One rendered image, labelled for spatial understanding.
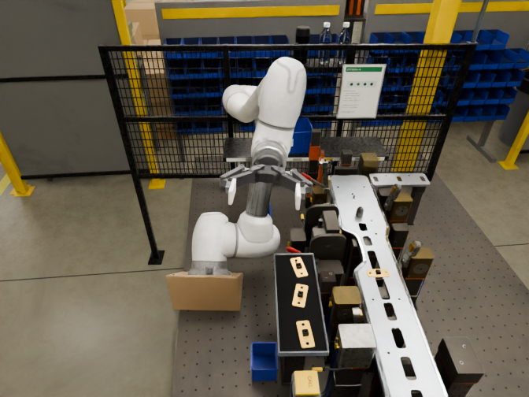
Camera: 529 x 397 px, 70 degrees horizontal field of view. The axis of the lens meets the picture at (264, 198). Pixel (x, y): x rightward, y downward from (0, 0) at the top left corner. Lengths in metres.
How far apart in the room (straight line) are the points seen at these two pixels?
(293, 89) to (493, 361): 1.35
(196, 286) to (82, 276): 1.55
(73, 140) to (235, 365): 2.59
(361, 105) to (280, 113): 1.29
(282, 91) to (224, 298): 1.00
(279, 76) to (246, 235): 0.88
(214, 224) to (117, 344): 1.22
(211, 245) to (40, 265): 1.88
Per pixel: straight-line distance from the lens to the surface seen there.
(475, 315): 1.97
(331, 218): 1.45
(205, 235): 1.66
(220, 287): 1.63
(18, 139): 3.83
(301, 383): 1.08
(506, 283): 2.17
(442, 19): 2.25
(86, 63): 3.32
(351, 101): 2.22
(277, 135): 1.00
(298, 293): 1.22
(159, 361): 2.50
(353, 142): 2.26
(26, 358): 2.81
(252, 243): 1.70
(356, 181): 1.99
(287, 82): 0.98
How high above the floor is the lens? 2.13
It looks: 38 degrees down
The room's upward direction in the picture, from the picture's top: straight up
